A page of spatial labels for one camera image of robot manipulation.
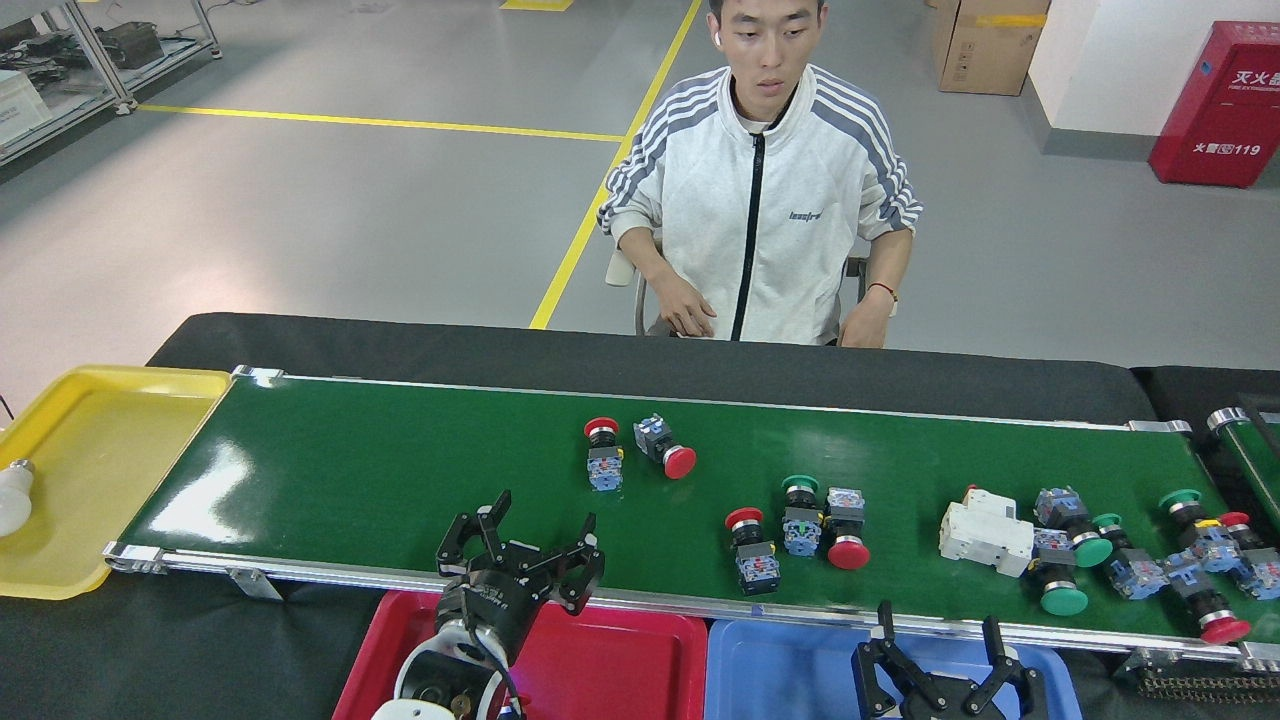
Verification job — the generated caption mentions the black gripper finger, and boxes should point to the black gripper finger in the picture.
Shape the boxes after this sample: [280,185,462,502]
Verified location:
[852,600,941,720]
[958,615,1049,720]

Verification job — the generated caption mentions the red push button switch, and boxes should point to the red push button switch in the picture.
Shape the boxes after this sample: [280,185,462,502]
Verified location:
[724,507,782,598]
[1217,511,1280,602]
[584,417,625,492]

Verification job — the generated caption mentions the person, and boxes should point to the person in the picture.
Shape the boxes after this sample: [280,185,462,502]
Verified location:
[598,0,923,349]

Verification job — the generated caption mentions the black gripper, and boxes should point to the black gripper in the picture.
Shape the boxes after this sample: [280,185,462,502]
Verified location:
[437,490,607,661]

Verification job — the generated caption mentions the red mushroom push button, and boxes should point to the red mushroom push button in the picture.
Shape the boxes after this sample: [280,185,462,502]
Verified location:
[633,414,698,481]
[825,487,872,572]
[1163,552,1253,646]

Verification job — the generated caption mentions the yellow plastic tray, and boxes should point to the yellow plastic tray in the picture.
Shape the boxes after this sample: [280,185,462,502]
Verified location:
[0,365,233,601]

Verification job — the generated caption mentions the green push button switch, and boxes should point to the green push button switch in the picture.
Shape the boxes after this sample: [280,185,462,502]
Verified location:
[1091,513,1169,602]
[1158,488,1244,573]
[780,474,825,558]

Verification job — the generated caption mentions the grey office chair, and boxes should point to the grey office chair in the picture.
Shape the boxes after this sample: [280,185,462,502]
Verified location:
[604,232,869,337]

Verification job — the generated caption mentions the green conveyor belt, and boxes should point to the green conveyor belt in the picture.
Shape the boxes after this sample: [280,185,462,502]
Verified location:
[102,365,1280,673]
[1205,405,1280,536]

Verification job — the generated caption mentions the black equipment case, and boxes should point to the black equipment case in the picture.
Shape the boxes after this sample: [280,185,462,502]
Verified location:
[95,22,166,69]

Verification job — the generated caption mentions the red fire extinguisher cabinet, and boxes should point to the red fire extinguisher cabinet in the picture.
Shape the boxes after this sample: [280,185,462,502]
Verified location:
[1148,20,1280,189]

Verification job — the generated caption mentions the green mushroom push button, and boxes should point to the green mushroom push button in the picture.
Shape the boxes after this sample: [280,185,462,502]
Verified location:
[1028,530,1090,618]
[1033,486,1115,569]

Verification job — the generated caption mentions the white circuit breaker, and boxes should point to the white circuit breaker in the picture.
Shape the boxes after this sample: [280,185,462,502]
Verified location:
[938,486,1036,578]

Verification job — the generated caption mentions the brown cardboard box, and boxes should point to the brown cardboard box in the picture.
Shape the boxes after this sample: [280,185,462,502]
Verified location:
[930,0,1053,97]

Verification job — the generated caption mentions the metal drive chain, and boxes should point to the metal drive chain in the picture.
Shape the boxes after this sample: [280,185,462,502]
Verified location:
[1135,670,1280,703]

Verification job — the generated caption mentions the red plastic tray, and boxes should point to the red plastic tray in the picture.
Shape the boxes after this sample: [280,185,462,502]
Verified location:
[332,590,709,720]

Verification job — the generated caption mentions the white box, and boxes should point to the white box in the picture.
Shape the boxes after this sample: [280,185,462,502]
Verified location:
[0,70,53,146]

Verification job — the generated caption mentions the blue plastic tray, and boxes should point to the blue plastic tray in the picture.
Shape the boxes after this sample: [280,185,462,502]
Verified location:
[705,618,1083,720]

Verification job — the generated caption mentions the person's left hand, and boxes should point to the person's left hand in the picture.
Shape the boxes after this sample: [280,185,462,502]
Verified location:
[838,290,896,349]

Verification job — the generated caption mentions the white light bulb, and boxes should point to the white light bulb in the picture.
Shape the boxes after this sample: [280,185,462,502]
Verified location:
[0,459,36,538]

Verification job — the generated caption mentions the person's right hand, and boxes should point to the person's right hand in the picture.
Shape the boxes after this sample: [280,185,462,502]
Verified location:
[652,272,718,339]

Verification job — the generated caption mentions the silver metal frame rack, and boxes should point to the silver metal frame rack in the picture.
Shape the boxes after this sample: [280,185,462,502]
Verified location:
[0,0,223,166]

